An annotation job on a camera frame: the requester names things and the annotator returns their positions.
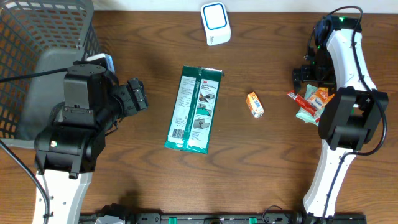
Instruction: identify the green 3M package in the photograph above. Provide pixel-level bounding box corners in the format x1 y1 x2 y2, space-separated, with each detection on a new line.
164 66 224 154

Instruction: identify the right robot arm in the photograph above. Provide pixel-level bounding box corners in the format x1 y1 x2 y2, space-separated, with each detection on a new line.
289 13 389 223

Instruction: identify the mint green wipes packet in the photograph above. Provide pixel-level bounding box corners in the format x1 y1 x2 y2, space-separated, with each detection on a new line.
296 84 323 126

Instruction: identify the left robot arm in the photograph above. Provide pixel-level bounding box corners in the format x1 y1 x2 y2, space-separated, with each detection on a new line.
33 63 148 223

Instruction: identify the white barcode scanner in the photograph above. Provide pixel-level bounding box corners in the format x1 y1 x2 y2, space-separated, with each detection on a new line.
200 1 231 46

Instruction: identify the red tube packet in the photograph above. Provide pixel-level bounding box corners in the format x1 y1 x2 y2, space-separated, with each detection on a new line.
287 90 320 123

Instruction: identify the orange small box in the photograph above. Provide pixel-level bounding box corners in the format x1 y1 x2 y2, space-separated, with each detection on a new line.
307 87 334 110
246 92 264 118

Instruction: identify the dark grey plastic basket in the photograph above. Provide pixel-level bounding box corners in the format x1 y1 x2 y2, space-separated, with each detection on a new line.
1 0 101 149

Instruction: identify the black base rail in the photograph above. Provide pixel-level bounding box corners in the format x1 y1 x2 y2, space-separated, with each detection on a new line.
79 203 368 224

